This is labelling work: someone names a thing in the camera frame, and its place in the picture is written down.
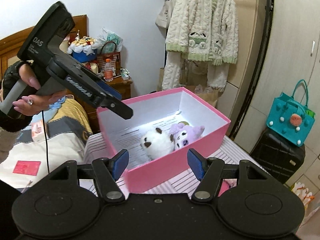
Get beige wardrobe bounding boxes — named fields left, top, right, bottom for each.
left=224, top=0, right=320, bottom=196

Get colourful gift bag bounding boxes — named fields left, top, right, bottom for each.
left=291, top=182, right=315, bottom=209

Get flower bouquet blue box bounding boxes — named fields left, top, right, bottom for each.
left=67, top=31, right=100, bottom=63

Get orange drink bottle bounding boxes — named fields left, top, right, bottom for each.
left=104, top=59, right=113, bottom=82

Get pink storage box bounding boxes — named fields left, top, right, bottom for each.
left=97, top=88, right=231, bottom=193

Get purple Kuromi plush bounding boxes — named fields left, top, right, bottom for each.
left=169, top=122, right=205, bottom=150

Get white fluffy cat plush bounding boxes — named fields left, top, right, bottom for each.
left=140, top=127, right=174, bottom=160

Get striped table cloth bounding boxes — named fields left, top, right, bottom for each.
left=82, top=132, right=273, bottom=198

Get person's left hand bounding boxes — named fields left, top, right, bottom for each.
left=12, top=64, right=67, bottom=116

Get wooden nightstand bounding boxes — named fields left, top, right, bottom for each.
left=82, top=77, right=133, bottom=134

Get canvas tote bag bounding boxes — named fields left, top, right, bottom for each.
left=155, top=0, right=176, bottom=29

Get cream fleece pajama jacket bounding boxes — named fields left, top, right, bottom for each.
left=165, top=0, right=239, bottom=66

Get red strawberry plush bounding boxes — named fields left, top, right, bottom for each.
left=218, top=179, right=237, bottom=196

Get teal felt handbag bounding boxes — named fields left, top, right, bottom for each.
left=266, top=79, right=316, bottom=147

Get red woven basket bag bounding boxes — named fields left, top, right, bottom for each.
left=97, top=41, right=121, bottom=76

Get black suitcase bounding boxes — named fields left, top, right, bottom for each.
left=250, top=128, right=305, bottom=184

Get cream fleece pajama pants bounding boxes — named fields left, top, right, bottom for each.
left=161, top=52, right=229, bottom=93

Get green plush ball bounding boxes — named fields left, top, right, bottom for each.
left=179, top=121, right=189, bottom=126

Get brown paper bag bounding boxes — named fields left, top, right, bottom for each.
left=185, top=85, right=219, bottom=107

